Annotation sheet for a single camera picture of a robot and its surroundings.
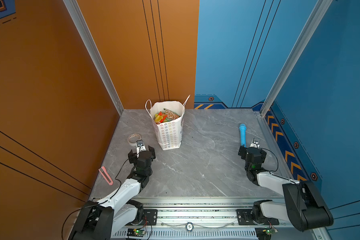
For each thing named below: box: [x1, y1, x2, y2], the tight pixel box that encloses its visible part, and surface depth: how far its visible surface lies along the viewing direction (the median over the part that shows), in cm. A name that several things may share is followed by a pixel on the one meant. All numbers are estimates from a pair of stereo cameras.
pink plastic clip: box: [98, 166, 114, 186], surface depth 89 cm
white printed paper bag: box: [145, 94, 191, 150], surface depth 92 cm
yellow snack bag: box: [154, 114, 164, 123], surface depth 90 cm
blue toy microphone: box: [239, 123, 247, 148], surface depth 107 cm
